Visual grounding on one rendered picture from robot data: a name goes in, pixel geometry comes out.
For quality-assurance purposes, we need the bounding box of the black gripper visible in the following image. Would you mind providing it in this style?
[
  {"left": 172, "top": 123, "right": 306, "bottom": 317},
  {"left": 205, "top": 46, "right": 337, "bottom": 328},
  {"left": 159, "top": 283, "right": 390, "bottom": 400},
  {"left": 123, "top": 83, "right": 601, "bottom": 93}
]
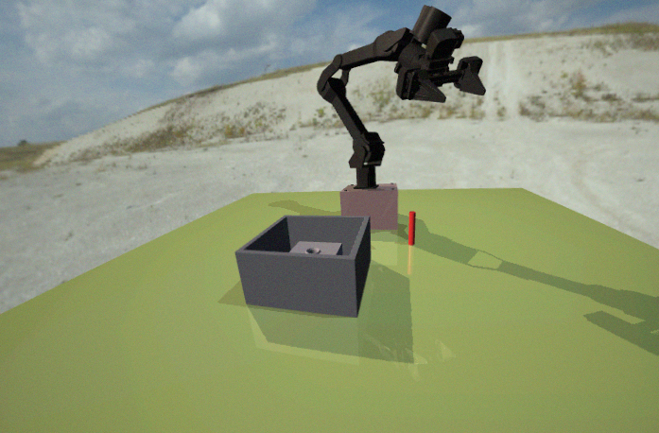
[{"left": 396, "top": 50, "right": 486, "bottom": 103}]

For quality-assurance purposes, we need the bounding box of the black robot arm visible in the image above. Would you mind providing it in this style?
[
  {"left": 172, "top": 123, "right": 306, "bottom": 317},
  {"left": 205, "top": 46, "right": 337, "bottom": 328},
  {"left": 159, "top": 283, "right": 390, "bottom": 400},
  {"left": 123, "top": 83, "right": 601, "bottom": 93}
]
[{"left": 317, "top": 5, "right": 464, "bottom": 189}]

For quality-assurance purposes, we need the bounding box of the red peg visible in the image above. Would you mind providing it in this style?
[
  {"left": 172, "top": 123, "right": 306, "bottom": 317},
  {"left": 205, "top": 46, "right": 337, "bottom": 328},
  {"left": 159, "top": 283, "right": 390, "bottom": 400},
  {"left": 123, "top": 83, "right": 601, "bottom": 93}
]
[{"left": 408, "top": 211, "right": 416, "bottom": 246}]

